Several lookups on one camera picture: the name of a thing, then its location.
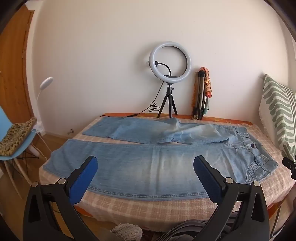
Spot light blue chair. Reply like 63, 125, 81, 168
0, 105, 44, 200

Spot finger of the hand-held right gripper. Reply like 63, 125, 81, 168
282, 157, 296, 180

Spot wooden door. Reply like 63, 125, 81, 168
0, 10, 35, 144

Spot light blue denim pants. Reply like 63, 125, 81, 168
44, 116, 279, 202

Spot pink plaid blanket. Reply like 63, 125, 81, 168
38, 115, 296, 232

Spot leopard print cushion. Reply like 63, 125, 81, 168
0, 117, 37, 156

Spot thin black ring light cable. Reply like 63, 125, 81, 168
126, 83, 165, 117

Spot green striped white pillow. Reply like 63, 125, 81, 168
259, 74, 296, 163

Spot fluffy grey slipper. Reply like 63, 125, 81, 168
109, 223, 143, 241

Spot white power strip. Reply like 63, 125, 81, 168
29, 145, 42, 157

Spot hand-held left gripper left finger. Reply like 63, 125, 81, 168
22, 156, 99, 241

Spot white ring light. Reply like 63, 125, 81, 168
149, 41, 192, 84

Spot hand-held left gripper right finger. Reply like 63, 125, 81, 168
193, 155, 271, 241

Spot orange patterned cloth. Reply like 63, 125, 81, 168
199, 67, 213, 99

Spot folded silver tripod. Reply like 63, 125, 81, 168
192, 71, 210, 120

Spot white clamp desk lamp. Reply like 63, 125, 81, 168
31, 77, 54, 139

